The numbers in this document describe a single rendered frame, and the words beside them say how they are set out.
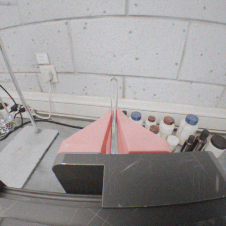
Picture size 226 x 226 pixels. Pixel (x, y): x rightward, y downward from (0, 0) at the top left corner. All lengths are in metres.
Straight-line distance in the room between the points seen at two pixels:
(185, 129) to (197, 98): 0.18
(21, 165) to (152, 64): 0.64
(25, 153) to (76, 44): 0.49
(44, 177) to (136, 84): 0.51
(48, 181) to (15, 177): 0.13
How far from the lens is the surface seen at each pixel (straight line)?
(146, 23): 0.53
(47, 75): 0.68
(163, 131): 0.55
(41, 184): 0.52
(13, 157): 0.64
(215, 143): 0.59
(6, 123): 0.52
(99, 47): 0.56
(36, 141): 0.64
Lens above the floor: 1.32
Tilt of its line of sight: 37 degrees down
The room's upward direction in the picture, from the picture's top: straight up
